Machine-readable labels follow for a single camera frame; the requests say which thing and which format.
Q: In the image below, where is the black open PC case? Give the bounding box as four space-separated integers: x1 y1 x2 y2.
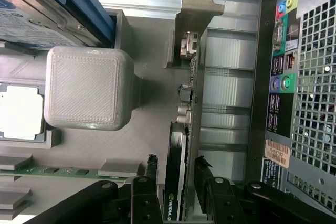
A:
246 0 336 224

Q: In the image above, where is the hard disk in blue caddy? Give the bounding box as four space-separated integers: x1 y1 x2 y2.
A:
0 0 118 51

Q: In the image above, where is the green RAM stick bare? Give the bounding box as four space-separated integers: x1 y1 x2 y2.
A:
0 165 129 180

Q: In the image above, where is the silver CPU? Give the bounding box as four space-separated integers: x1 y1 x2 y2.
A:
0 84 45 141

